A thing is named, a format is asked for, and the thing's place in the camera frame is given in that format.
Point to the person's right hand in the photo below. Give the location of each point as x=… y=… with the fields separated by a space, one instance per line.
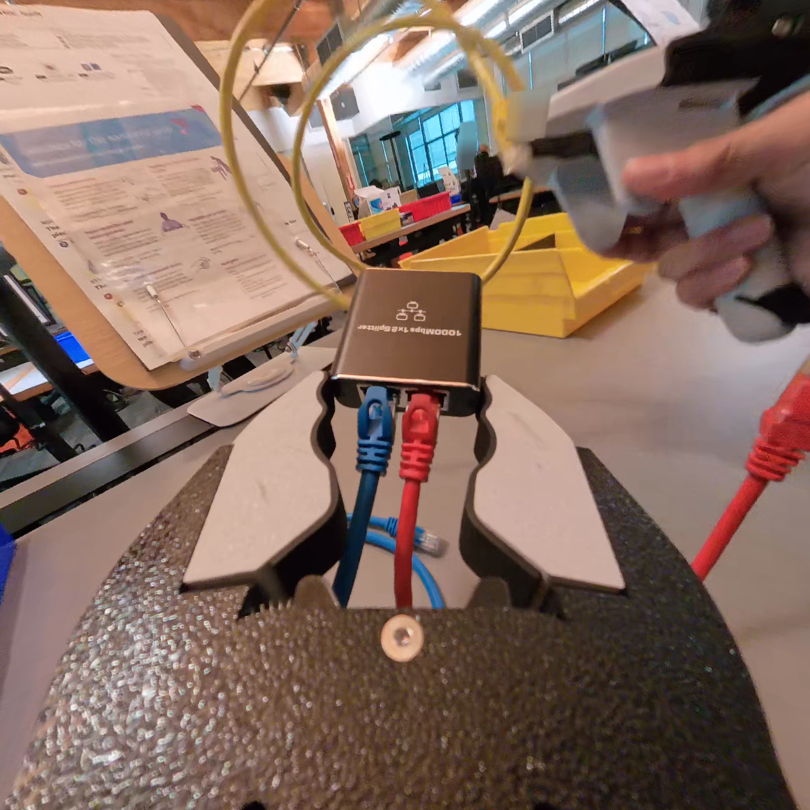
x=759 y=164

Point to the black network splitter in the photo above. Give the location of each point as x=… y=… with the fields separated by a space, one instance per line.
x=405 y=329

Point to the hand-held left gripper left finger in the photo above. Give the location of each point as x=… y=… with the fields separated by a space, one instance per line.
x=266 y=493

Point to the wooden document stand with sheets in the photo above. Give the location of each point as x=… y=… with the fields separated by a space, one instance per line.
x=126 y=190

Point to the yellow plastic bin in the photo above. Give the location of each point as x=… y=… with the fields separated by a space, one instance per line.
x=538 y=297

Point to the white stand base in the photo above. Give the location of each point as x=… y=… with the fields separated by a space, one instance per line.
x=253 y=386

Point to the grey desk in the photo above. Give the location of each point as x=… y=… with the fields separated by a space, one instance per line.
x=633 y=392

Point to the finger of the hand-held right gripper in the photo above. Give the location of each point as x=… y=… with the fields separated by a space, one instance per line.
x=582 y=101
x=588 y=202

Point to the small yellow storage bin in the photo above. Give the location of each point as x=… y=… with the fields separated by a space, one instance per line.
x=379 y=224

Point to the red storage bin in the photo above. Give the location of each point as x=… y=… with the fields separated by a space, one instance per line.
x=424 y=209

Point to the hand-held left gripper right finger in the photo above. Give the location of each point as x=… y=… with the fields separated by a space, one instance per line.
x=544 y=500

